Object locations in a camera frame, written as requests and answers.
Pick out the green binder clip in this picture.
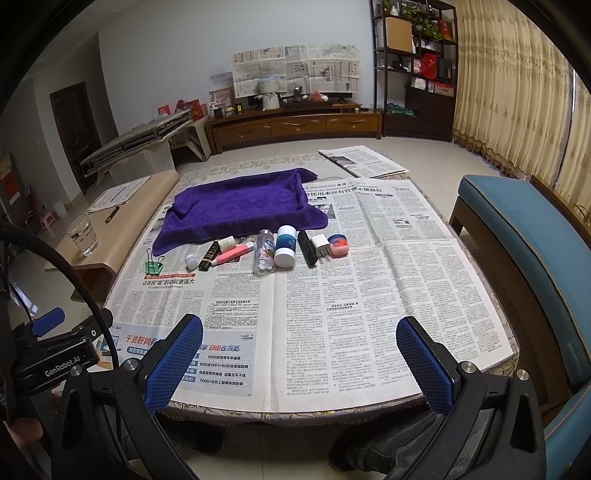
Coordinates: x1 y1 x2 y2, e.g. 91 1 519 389
144 248 165 277

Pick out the small white round bottle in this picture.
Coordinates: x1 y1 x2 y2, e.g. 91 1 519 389
185 254 199 271

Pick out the dark brown lighter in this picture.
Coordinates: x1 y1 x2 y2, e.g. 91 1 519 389
197 240 221 272

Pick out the white tape roll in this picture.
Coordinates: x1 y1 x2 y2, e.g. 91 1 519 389
217 236 236 253

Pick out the pink tube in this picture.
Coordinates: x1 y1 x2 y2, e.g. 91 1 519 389
211 242 254 267

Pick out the pink small jar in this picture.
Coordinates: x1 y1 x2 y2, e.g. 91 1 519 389
328 234 349 258

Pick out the white power adapter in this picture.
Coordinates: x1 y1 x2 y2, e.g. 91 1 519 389
311 234 331 258

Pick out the white blue vaseline jar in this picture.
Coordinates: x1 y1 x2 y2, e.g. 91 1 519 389
273 225 297 269

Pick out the black lighter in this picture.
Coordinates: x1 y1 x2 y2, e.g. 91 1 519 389
297 230 318 268

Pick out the person's hand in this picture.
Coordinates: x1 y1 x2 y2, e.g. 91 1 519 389
5 418 43 453

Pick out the glass of water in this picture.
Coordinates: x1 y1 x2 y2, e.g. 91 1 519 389
67 215 98 257

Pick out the beige side table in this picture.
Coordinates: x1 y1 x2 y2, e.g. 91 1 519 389
57 170 179 303

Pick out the blue cushioned chair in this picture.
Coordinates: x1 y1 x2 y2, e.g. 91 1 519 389
449 175 590 479

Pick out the clear candy bottle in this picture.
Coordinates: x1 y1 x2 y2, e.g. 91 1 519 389
253 229 276 275

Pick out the purple towel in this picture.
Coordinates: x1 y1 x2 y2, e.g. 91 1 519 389
152 168 329 256

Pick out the black pen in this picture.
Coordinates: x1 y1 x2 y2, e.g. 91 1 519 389
104 205 120 224

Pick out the paper sheet on side table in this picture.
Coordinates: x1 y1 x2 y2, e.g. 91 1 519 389
87 176 150 214

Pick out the folded newspaper far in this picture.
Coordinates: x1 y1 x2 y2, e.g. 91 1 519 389
318 145 408 179

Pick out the folded table leaning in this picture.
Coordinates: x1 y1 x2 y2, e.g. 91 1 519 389
81 110 192 178

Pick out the dark door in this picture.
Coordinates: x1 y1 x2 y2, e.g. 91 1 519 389
50 82 101 193

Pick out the wooden tv cabinet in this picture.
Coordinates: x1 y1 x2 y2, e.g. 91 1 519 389
205 102 383 154

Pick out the beige curtain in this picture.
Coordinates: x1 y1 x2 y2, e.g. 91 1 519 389
453 1 590 224

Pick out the white vase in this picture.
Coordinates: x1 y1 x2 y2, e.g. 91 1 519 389
257 77 280 111

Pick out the newspaper covered television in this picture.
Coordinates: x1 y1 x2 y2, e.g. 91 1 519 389
232 44 360 98

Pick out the dark wooden shelf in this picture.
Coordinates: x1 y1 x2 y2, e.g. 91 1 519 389
370 0 459 142

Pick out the black cable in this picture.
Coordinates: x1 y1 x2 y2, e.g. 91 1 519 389
0 221 122 370

